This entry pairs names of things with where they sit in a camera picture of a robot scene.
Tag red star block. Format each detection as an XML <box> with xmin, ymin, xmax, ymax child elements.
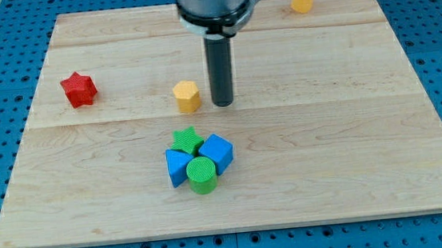
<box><xmin>60</xmin><ymin>72</ymin><xmax>98</xmax><ymax>109</ymax></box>

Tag wooden board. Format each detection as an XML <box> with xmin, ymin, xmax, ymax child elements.
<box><xmin>0</xmin><ymin>0</ymin><xmax>442</xmax><ymax>248</ymax></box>

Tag blue cube block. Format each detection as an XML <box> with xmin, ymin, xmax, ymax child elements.
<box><xmin>198</xmin><ymin>134</ymin><xmax>234</xmax><ymax>175</ymax></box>

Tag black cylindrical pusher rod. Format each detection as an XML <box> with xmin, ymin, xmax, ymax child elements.
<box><xmin>204</xmin><ymin>38</ymin><xmax>234</xmax><ymax>107</ymax></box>

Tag yellow hexagon block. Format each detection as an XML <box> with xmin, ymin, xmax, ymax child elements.
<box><xmin>173</xmin><ymin>80</ymin><xmax>201</xmax><ymax>114</ymax></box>

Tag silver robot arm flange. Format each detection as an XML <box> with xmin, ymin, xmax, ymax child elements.
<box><xmin>176</xmin><ymin>0</ymin><xmax>260</xmax><ymax>41</ymax></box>

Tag green star block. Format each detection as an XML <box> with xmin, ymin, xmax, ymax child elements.
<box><xmin>171</xmin><ymin>126</ymin><xmax>205</xmax><ymax>156</ymax></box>

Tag blue triangle block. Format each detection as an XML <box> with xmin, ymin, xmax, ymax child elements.
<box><xmin>165</xmin><ymin>150</ymin><xmax>194</xmax><ymax>188</ymax></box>

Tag green cylinder block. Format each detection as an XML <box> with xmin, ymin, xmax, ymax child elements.
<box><xmin>185</xmin><ymin>156</ymin><xmax>217</xmax><ymax>194</ymax></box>

